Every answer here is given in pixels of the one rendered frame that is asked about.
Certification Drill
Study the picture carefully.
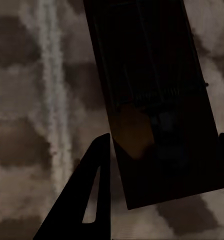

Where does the mousetrap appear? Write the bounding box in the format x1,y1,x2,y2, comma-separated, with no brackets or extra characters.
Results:
83,0,224,210

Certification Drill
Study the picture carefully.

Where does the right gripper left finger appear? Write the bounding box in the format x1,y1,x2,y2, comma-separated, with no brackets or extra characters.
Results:
33,133,111,240

